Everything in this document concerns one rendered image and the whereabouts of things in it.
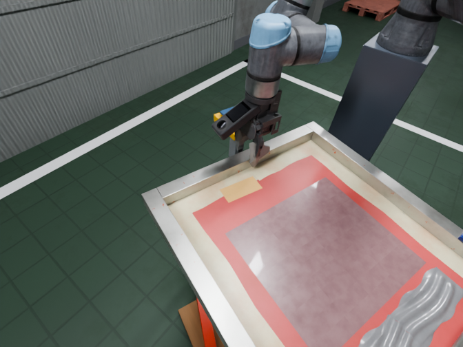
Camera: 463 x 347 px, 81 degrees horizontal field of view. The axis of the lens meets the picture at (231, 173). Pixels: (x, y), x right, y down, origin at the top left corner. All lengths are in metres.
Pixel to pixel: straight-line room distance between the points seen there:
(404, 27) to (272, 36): 0.50
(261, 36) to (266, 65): 0.05
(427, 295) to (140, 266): 1.36
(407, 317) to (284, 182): 0.39
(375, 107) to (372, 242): 0.48
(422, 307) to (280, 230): 0.31
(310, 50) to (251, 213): 0.38
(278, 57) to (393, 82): 0.49
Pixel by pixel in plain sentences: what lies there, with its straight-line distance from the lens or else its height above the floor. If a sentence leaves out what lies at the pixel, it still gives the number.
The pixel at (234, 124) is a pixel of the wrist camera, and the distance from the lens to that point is 0.62.
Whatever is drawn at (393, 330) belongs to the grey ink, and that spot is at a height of 0.96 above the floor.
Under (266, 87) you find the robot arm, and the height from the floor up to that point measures 1.21.
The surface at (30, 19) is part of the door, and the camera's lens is 2.34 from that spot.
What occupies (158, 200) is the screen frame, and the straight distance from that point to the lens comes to 0.65.
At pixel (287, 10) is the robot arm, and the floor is 1.32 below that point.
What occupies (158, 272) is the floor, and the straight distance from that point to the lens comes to 1.66.
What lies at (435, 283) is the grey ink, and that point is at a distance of 0.74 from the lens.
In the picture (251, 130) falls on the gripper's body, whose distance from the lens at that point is 0.67.
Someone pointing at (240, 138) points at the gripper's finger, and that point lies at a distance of 0.73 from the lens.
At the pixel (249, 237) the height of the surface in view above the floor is 0.96.
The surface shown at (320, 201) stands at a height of 0.96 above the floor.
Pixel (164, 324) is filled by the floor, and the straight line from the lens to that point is 1.56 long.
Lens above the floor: 1.50
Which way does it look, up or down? 47 degrees down
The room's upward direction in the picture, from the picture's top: 5 degrees clockwise
